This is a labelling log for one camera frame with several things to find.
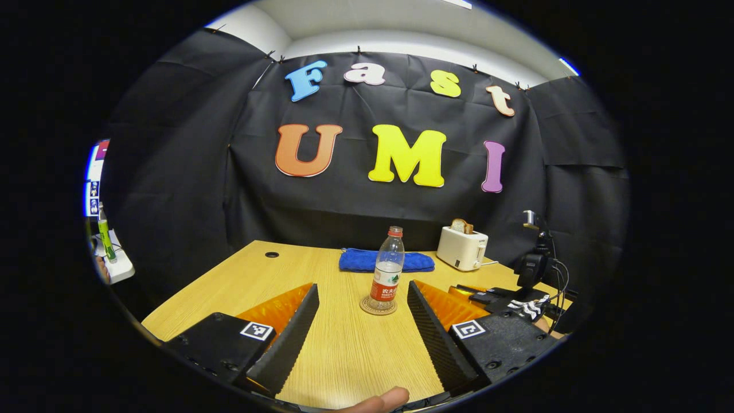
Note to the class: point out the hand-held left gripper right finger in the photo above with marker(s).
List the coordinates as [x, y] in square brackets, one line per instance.
[436, 344]

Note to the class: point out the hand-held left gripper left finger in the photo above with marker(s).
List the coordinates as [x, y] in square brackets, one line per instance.
[289, 344]

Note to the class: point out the toasted bread slice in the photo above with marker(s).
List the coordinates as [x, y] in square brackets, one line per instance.
[459, 225]

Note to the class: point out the computer monitor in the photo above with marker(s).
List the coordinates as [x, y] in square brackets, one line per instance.
[94, 172]

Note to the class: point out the white toaster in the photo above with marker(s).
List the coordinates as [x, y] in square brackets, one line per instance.
[459, 249]

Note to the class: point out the green bottle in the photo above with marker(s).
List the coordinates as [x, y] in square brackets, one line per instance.
[105, 238]

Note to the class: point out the folded blue towel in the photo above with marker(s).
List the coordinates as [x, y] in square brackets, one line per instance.
[358, 261]

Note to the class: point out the black backdrop cloth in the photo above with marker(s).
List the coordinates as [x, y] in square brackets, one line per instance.
[355, 212]

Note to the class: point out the clear plastic water bottle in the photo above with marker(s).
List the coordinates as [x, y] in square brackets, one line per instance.
[387, 269]

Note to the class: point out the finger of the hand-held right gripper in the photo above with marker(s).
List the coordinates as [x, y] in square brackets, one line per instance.
[467, 289]
[499, 299]

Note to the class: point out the round woven coaster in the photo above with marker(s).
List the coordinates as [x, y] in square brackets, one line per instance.
[367, 308]

